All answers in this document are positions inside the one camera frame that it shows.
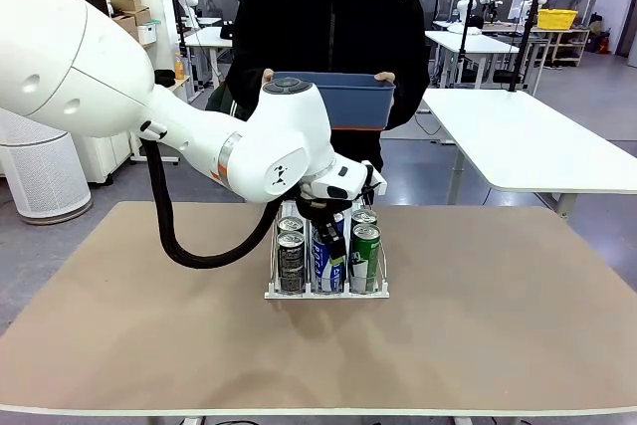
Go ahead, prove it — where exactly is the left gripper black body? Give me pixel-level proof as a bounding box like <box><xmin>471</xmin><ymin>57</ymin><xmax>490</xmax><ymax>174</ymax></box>
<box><xmin>297</xmin><ymin>194</ymin><xmax>368</xmax><ymax>223</ymax></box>

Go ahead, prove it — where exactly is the blue plastic bin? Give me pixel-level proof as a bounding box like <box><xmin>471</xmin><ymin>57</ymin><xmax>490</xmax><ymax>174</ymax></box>
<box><xmin>271</xmin><ymin>70</ymin><xmax>397</xmax><ymax>133</ymax></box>

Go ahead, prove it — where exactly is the person's left forearm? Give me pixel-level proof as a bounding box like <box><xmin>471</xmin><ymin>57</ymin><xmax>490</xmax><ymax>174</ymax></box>
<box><xmin>385</xmin><ymin>74</ymin><xmax>430</xmax><ymax>131</ymax></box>

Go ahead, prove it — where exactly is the person's right forearm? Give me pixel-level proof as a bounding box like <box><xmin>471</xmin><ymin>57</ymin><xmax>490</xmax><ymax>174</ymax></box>
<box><xmin>232</xmin><ymin>66</ymin><xmax>270</xmax><ymax>122</ymax></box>

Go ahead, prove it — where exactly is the green beverage can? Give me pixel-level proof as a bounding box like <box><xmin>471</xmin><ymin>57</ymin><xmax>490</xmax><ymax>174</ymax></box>
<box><xmin>350</xmin><ymin>209</ymin><xmax>379</xmax><ymax>228</ymax></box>
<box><xmin>350</xmin><ymin>223</ymin><xmax>383</xmax><ymax>295</ymax></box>

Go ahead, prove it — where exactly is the black beverage can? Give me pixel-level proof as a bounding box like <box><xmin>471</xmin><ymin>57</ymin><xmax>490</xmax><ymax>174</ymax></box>
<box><xmin>277</xmin><ymin>215</ymin><xmax>306</xmax><ymax>235</ymax></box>
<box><xmin>276</xmin><ymin>229</ymin><xmax>307</xmax><ymax>295</ymax></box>

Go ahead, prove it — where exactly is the clear plastic can dispenser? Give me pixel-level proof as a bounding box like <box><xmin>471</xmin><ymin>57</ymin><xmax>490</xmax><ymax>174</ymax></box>
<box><xmin>263</xmin><ymin>198</ymin><xmax>392</xmax><ymax>301</ymax></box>

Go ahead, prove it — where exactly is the yellow plastic crate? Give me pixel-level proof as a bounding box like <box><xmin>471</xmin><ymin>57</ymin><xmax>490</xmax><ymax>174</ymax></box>
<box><xmin>536</xmin><ymin>8</ymin><xmax>580</xmax><ymax>31</ymax></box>

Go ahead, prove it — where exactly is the black stand pole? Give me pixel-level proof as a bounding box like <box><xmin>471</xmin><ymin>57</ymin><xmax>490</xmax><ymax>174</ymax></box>
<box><xmin>505</xmin><ymin>0</ymin><xmax>548</xmax><ymax>94</ymax></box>

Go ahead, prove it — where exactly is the wooden shelf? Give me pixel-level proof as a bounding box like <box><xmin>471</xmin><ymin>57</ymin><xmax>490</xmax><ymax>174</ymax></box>
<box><xmin>531</xmin><ymin>26</ymin><xmax>592</xmax><ymax>69</ymax></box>

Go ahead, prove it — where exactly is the white desk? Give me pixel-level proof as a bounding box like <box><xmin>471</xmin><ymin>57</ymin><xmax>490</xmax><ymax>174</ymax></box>
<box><xmin>183</xmin><ymin>26</ymin><xmax>235</xmax><ymax>93</ymax></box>
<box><xmin>425</xmin><ymin>29</ymin><xmax>522</xmax><ymax>93</ymax></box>

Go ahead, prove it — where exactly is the white table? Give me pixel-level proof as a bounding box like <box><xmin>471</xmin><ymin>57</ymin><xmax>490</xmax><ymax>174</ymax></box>
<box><xmin>421</xmin><ymin>89</ymin><xmax>637</xmax><ymax>220</ymax></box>

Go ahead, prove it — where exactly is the person's black jacket torso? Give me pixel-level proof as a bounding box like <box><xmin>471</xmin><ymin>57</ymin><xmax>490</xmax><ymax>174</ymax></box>
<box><xmin>226</xmin><ymin>0</ymin><xmax>430</xmax><ymax>175</ymax></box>

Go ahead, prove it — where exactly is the white cabinet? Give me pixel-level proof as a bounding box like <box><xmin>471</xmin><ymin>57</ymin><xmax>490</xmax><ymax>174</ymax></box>
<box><xmin>74</xmin><ymin>130</ymin><xmax>138</xmax><ymax>188</ymax></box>

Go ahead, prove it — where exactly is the white box green lid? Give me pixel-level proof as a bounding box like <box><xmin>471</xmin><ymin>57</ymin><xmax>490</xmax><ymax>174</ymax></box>
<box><xmin>137</xmin><ymin>21</ymin><xmax>161</xmax><ymax>47</ymax></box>

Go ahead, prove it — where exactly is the white cylindrical bin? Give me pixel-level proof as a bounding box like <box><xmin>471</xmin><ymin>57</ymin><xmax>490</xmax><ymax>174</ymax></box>
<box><xmin>0</xmin><ymin>108</ymin><xmax>95</xmax><ymax>226</ymax></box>

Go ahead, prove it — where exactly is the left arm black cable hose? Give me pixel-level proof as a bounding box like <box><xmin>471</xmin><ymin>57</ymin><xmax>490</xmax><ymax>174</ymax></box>
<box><xmin>140</xmin><ymin>119</ymin><xmax>284</xmax><ymax>271</ymax></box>

